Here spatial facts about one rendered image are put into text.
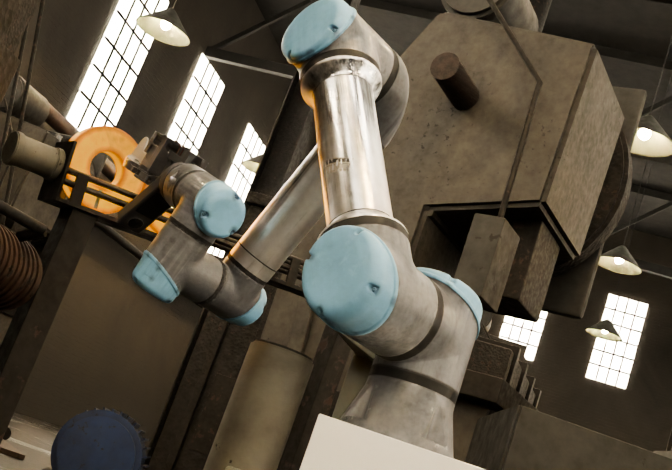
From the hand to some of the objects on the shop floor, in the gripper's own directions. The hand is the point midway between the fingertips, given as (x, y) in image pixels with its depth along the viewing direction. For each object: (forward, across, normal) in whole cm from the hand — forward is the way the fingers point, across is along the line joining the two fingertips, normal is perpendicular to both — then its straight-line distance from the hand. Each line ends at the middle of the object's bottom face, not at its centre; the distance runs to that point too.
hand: (132, 164), depth 175 cm
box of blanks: (+11, -225, +79) cm, 238 cm away
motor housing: (-15, +15, +70) cm, 73 cm away
